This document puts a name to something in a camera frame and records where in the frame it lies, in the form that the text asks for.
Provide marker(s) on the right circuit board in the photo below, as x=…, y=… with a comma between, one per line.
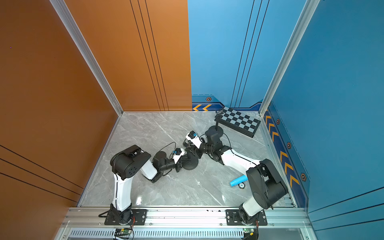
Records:
x=251, y=234

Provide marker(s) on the aluminium front rail frame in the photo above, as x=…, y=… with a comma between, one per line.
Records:
x=186, y=223

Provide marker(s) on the small round black cap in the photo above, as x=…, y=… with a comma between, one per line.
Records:
x=241, y=186

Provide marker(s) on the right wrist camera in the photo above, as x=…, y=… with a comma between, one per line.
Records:
x=194, y=138

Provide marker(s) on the light blue tube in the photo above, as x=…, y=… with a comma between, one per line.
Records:
x=238, y=180

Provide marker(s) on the black mic clip pole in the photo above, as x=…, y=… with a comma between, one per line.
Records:
x=218, y=116

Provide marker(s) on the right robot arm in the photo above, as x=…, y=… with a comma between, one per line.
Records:
x=277, y=186

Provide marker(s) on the folded chess board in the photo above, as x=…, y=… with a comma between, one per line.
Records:
x=239, y=122

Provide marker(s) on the left circuit board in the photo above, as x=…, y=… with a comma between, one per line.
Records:
x=123, y=234

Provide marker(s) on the circuit board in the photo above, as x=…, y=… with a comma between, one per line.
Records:
x=123, y=234
x=251, y=234

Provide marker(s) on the black round stand base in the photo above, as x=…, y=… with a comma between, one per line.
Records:
x=217, y=129

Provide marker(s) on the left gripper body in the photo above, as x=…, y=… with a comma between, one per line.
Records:
x=184, y=160

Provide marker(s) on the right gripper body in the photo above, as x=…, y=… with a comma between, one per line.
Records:
x=199, y=152

